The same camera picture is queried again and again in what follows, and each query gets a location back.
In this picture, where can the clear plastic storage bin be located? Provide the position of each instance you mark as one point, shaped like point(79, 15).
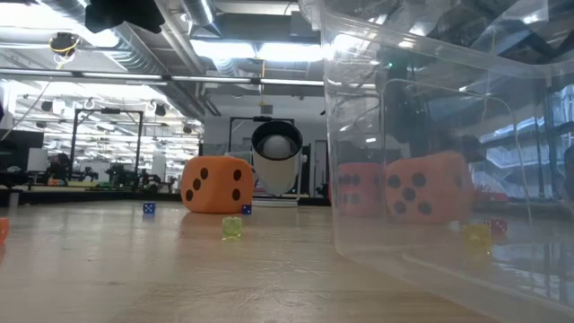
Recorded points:
point(332, 134)

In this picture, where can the small translucent green dice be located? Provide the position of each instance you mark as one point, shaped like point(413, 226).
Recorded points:
point(232, 227)

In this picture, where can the large red foam dice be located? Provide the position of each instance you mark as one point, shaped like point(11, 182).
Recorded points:
point(372, 188)

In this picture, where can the large orange foam dice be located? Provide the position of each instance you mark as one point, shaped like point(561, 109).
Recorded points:
point(217, 198)
point(448, 197)

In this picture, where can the small translucent yellow dice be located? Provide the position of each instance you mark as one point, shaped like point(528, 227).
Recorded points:
point(476, 234)

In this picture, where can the small translucent orange dice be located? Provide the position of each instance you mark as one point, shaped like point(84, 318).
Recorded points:
point(3, 229)

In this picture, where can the black background robot arm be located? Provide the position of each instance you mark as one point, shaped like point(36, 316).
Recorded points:
point(120, 175)

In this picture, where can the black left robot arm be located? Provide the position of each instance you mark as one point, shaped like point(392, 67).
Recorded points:
point(121, 15)

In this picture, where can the small blue dice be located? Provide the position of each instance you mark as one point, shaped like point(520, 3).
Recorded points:
point(149, 207)
point(246, 209)

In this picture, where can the small translucent red dice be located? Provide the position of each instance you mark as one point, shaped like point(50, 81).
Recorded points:
point(498, 226)

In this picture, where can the white cup with ball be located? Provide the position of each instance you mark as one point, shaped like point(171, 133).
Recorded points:
point(278, 175)

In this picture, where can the black computer monitor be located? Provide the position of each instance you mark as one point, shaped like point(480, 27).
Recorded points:
point(18, 143)

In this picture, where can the silver ventilation duct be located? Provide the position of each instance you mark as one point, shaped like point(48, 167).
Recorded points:
point(202, 11)

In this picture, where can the ceiling light rail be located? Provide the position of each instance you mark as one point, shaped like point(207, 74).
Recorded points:
point(134, 75)

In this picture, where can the black table edge rail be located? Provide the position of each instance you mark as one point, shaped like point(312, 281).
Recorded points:
point(89, 196)

